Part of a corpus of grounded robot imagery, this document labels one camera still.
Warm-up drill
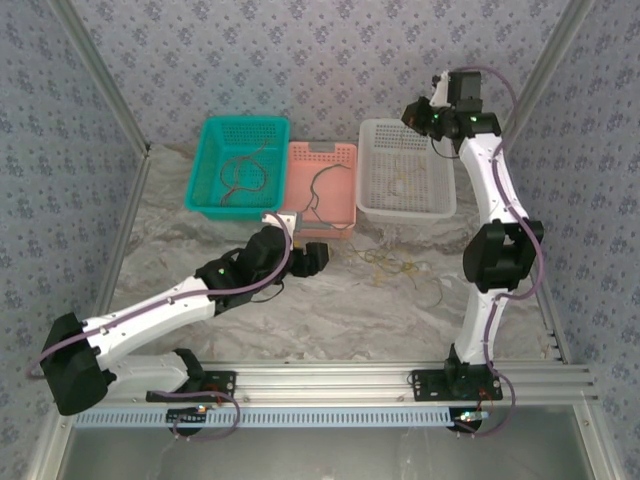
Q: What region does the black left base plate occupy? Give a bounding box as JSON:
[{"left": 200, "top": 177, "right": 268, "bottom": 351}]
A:
[{"left": 144, "top": 370, "right": 239, "bottom": 404}]

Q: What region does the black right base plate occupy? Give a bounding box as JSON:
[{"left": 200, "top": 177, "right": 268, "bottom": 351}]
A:
[{"left": 409, "top": 369, "right": 504, "bottom": 404}]

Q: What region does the small circuit board with LED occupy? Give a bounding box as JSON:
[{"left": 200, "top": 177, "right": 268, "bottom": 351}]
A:
[
  {"left": 452, "top": 409, "right": 490, "bottom": 431},
  {"left": 167, "top": 405, "right": 209, "bottom": 426}
]

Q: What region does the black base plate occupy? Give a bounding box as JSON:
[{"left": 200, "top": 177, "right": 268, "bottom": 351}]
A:
[
  {"left": 409, "top": 369, "right": 504, "bottom": 404},
  {"left": 144, "top": 370, "right": 239, "bottom": 404}
]

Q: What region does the aluminium table side rail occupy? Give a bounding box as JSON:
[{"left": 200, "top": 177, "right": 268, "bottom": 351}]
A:
[
  {"left": 74, "top": 144, "right": 154, "bottom": 369},
  {"left": 493, "top": 143, "right": 572, "bottom": 364}
]

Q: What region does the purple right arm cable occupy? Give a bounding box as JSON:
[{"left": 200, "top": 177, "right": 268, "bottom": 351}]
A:
[{"left": 457, "top": 65, "right": 546, "bottom": 439}]

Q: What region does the white plastic basket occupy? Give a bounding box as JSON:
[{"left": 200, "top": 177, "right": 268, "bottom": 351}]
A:
[{"left": 355, "top": 118, "right": 458, "bottom": 225}]

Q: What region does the aluminium frame post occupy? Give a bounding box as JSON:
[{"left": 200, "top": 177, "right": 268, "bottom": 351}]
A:
[
  {"left": 49, "top": 0, "right": 152, "bottom": 157},
  {"left": 493, "top": 0, "right": 597, "bottom": 156}
]

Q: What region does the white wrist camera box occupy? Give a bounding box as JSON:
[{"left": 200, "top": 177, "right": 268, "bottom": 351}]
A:
[
  {"left": 262, "top": 211, "right": 299, "bottom": 232},
  {"left": 430, "top": 72, "right": 452, "bottom": 109}
]

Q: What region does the teal plastic basket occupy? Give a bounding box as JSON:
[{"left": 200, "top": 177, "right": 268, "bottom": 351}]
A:
[{"left": 184, "top": 116, "right": 292, "bottom": 222}]

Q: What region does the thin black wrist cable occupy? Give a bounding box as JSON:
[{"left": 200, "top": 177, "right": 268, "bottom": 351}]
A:
[
  {"left": 428, "top": 135, "right": 462, "bottom": 161},
  {"left": 252, "top": 279, "right": 287, "bottom": 305}
]

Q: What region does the thin black left wrist cable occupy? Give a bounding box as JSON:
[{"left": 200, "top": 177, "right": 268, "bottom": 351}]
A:
[{"left": 252, "top": 279, "right": 287, "bottom": 305}]

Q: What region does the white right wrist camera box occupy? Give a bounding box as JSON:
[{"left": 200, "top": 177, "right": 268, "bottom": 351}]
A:
[{"left": 430, "top": 72, "right": 452, "bottom": 109}]

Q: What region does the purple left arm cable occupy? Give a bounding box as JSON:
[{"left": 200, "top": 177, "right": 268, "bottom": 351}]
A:
[{"left": 25, "top": 213, "right": 242, "bottom": 442}]

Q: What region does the grey metal panel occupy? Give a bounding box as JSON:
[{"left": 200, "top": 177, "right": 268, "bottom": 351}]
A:
[{"left": 29, "top": 404, "right": 621, "bottom": 480}]

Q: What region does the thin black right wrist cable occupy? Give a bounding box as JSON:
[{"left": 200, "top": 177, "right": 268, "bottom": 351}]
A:
[{"left": 428, "top": 135, "right": 462, "bottom": 161}]

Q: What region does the pink plastic basket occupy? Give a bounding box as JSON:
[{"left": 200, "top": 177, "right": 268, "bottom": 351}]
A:
[{"left": 275, "top": 141, "right": 358, "bottom": 238}]

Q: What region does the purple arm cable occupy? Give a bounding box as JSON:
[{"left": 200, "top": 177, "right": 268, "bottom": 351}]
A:
[
  {"left": 25, "top": 213, "right": 242, "bottom": 442},
  {"left": 457, "top": 65, "right": 546, "bottom": 439}
]

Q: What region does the white slotted cable duct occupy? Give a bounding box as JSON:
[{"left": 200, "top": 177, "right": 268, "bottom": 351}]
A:
[{"left": 73, "top": 407, "right": 456, "bottom": 430}]

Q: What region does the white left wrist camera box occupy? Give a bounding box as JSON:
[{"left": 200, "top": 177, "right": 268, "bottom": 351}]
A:
[{"left": 262, "top": 211, "right": 299, "bottom": 232}]

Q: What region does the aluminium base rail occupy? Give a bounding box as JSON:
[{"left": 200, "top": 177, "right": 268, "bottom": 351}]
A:
[{"left": 53, "top": 362, "right": 600, "bottom": 407}]

